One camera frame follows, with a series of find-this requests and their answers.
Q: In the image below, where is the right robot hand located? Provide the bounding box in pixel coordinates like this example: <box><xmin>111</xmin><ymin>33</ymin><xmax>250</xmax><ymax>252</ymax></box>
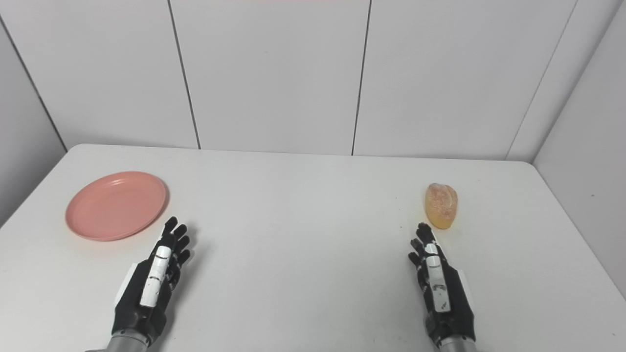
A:
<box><xmin>408</xmin><ymin>222</ymin><xmax>477</xmax><ymax>349</ymax></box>

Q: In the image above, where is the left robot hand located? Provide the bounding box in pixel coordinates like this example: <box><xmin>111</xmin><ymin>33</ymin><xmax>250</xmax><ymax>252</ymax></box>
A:
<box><xmin>111</xmin><ymin>216</ymin><xmax>192</xmax><ymax>347</ymax></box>

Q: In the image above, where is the golden bread roll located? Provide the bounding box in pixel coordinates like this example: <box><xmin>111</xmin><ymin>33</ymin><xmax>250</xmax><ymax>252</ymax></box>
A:
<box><xmin>425</xmin><ymin>183</ymin><xmax>459</xmax><ymax>229</ymax></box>

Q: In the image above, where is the pink round plate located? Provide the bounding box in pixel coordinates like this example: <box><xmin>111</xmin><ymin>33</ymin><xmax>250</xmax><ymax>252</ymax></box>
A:
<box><xmin>65</xmin><ymin>171</ymin><xmax>167</xmax><ymax>242</ymax></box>

